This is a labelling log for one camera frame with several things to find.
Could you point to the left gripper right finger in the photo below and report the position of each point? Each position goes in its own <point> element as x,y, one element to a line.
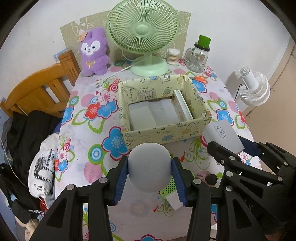
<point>195,193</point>

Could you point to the white 45W charger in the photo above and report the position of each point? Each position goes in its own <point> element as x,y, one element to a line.
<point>222,133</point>

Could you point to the white standing fan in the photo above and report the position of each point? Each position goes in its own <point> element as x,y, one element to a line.
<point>254,90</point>

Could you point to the orange handled scissors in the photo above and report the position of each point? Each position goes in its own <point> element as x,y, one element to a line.
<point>201,79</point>

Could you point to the yellow patterned storage box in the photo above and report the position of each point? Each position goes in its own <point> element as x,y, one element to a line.
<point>157,93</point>

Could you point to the glass mason jar mug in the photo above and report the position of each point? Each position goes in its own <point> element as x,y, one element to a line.
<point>196,57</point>

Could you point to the green perforated panda box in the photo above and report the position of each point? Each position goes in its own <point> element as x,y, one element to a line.
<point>169,189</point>

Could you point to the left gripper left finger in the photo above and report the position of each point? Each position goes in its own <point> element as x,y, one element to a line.
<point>63,220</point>

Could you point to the black clothing pile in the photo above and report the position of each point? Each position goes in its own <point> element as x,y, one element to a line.
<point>21,140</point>

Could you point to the clear rectangular plastic case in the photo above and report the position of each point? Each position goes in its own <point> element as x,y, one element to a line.
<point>141,117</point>

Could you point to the floral tablecloth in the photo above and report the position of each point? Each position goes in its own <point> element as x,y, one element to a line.
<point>89,145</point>

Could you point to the green desk fan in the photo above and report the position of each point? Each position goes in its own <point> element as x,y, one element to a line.
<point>143,27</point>

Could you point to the cotton swab jar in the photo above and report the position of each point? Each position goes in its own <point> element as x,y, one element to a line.
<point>172,56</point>

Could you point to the beige cabinet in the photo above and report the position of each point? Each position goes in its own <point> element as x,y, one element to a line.
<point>274,121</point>

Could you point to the white printed t-shirt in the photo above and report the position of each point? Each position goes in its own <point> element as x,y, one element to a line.
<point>42,170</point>

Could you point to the wooden chair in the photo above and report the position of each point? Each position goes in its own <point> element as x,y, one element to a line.
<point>44,90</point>

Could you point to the purple plush toy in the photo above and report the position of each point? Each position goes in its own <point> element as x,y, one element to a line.
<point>93,52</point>

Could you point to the beige patterned wall board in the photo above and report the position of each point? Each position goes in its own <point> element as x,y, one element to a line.
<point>72,31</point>

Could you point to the white power strip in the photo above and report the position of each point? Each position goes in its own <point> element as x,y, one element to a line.
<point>180,106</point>

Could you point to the white round puck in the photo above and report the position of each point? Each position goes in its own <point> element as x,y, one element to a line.
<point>149,167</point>

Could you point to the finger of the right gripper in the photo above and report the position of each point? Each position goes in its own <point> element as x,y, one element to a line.
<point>272,155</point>
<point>246,179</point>

